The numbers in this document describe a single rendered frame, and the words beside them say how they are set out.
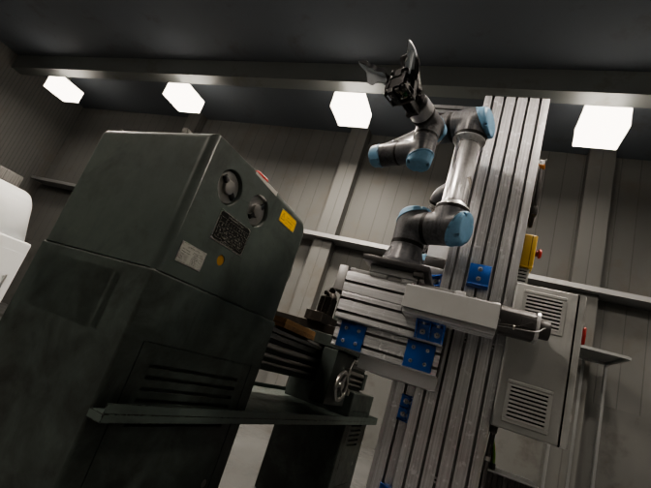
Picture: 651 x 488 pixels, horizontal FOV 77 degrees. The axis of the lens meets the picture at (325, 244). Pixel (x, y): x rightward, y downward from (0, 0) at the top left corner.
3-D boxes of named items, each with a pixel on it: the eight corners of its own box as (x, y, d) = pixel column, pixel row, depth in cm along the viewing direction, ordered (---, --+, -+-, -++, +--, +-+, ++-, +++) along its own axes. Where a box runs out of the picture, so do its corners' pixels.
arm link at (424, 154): (402, 175, 130) (411, 145, 133) (434, 172, 122) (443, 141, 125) (390, 162, 124) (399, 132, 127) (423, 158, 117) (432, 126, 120)
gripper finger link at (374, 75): (356, 74, 109) (387, 86, 111) (359, 57, 112) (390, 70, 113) (352, 81, 112) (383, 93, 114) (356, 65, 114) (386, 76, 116)
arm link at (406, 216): (400, 249, 154) (409, 217, 157) (433, 252, 145) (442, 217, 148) (385, 236, 146) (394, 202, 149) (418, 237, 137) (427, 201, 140)
